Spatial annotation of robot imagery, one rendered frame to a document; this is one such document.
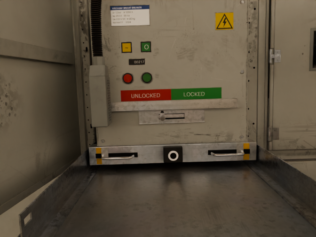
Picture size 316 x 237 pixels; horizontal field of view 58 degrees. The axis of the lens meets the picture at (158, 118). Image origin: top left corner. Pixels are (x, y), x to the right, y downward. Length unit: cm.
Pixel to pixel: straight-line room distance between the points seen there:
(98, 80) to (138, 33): 21
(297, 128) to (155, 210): 76
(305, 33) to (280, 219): 79
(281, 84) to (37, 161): 91
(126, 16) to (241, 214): 65
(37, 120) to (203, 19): 58
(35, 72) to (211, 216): 63
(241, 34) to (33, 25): 63
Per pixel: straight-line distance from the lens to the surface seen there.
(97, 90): 82
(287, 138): 124
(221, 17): 96
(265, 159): 93
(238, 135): 97
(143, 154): 93
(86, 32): 118
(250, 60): 119
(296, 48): 124
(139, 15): 94
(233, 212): 66
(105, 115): 82
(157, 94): 91
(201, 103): 89
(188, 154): 94
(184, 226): 60
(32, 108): 90
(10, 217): 138
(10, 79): 83
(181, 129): 93
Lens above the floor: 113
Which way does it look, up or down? 7 degrees down
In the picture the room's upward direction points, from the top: 2 degrees counter-clockwise
